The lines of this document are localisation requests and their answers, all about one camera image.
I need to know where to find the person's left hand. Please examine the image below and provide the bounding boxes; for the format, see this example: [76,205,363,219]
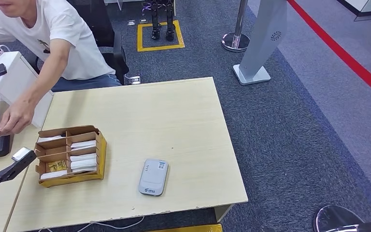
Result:
[0,97,36,137]

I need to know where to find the white key card stack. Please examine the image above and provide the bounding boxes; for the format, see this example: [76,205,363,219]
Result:
[70,153,97,162]
[71,160,97,174]
[41,170,68,180]
[37,136,63,144]
[71,140,97,150]

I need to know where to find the cardboard card organizer box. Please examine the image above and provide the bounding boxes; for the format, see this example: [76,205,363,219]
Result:
[34,125,107,189]

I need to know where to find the person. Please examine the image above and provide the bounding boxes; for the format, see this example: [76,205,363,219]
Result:
[0,0,124,137]

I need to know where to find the grey card reader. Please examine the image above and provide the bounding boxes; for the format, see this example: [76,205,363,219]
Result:
[138,158,169,197]

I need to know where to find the white box stand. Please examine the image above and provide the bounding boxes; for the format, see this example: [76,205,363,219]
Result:
[0,51,54,129]

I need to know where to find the yellow packet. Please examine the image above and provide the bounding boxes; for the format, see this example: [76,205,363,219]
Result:
[47,160,68,173]

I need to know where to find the black office chair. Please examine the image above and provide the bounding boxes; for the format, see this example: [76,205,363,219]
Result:
[31,0,130,86]

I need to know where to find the small black humanoid robot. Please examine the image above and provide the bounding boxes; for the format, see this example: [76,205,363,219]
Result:
[142,0,177,42]

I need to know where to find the yellow floor tape strip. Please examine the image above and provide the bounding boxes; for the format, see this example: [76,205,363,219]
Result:
[148,224,224,232]

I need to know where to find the pale table leg panel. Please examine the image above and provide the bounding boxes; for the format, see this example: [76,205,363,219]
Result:
[214,203,236,224]

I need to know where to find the grey kiosk stand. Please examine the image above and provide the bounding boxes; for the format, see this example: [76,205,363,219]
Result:
[232,0,288,86]

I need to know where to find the red barrier belt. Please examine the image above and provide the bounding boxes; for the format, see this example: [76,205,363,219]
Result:
[287,0,371,105]

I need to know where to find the chrome stanchion base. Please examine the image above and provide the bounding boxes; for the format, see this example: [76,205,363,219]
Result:
[313,204,365,232]

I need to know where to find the white floor cable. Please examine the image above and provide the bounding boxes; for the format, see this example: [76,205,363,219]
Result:
[76,216,145,232]

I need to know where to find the chrome stanchion post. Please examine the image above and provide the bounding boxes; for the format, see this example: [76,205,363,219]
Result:
[221,0,251,53]

